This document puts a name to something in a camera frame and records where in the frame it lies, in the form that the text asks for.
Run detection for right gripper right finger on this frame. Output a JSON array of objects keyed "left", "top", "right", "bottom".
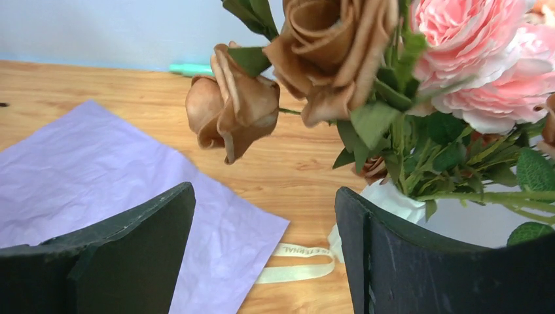
[{"left": 335, "top": 187, "right": 554, "bottom": 314}]

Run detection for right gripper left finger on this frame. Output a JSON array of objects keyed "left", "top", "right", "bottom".
[{"left": 1, "top": 182, "right": 196, "bottom": 313}]

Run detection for cream printed ribbon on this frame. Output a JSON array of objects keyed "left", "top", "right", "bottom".
[{"left": 255, "top": 242, "right": 337, "bottom": 286}]

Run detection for pink and purple wrapping paper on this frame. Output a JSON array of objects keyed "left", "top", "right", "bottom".
[{"left": 1, "top": 101, "right": 289, "bottom": 313}]

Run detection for pink flower bouquet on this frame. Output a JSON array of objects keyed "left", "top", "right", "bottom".
[{"left": 185, "top": 1, "right": 400, "bottom": 164}]

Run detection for large pink rose stem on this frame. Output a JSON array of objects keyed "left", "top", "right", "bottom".
[{"left": 410, "top": 1, "right": 554, "bottom": 134}]

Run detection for white ribbed vase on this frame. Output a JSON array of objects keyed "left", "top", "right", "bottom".
[{"left": 353, "top": 154, "right": 533, "bottom": 248}]

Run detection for peach artificial roses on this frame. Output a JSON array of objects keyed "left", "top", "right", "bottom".
[{"left": 399, "top": 96, "right": 554, "bottom": 245}]

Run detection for teal cylindrical handle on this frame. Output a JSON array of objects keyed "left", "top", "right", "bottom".
[{"left": 169, "top": 63, "right": 213, "bottom": 77}]

